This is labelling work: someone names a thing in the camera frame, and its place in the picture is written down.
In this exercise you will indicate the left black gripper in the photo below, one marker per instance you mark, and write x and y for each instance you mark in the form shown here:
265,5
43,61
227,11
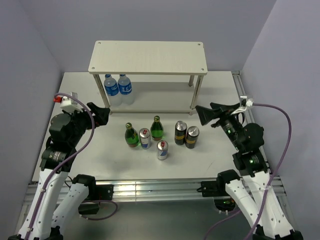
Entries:
102,113

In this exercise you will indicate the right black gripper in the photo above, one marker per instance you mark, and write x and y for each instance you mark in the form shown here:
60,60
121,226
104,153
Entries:
206,114

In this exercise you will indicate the black yellow can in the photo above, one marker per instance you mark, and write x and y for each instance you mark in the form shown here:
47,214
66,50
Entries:
180,133
191,138

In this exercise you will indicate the green glass bottle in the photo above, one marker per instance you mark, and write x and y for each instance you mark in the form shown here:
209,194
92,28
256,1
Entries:
131,136
157,130

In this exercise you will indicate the silver blue energy can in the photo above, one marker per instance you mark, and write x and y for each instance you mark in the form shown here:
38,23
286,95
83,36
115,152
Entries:
145,138
162,149

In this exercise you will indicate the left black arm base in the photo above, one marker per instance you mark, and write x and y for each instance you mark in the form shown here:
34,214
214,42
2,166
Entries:
101,192

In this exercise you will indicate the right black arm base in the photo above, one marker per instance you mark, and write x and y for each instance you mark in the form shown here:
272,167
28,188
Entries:
222,201

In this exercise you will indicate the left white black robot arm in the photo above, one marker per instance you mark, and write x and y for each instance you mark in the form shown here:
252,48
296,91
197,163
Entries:
47,219

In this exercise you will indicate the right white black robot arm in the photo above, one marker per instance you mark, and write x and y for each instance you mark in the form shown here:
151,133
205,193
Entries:
250,186

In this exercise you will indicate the white two-tier shelf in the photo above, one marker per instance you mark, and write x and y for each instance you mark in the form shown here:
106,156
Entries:
166,76

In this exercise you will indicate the left water bottle blue label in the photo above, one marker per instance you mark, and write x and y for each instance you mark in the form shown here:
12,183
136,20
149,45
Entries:
112,91

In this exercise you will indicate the water bottle blue label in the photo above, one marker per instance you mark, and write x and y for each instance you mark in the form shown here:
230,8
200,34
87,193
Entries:
125,89
112,91

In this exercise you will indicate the right water bottle blue label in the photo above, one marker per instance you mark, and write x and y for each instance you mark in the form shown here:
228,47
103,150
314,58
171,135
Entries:
125,89

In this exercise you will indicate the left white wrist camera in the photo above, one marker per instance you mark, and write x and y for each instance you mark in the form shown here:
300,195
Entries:
67,104

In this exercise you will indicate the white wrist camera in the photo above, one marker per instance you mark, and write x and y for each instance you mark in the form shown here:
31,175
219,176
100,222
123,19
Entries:
67,104
245,104

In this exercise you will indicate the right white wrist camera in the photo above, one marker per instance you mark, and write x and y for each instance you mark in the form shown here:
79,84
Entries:
245,104

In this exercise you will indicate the aluminium front rail frame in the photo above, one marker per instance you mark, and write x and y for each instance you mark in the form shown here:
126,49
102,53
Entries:
138,189

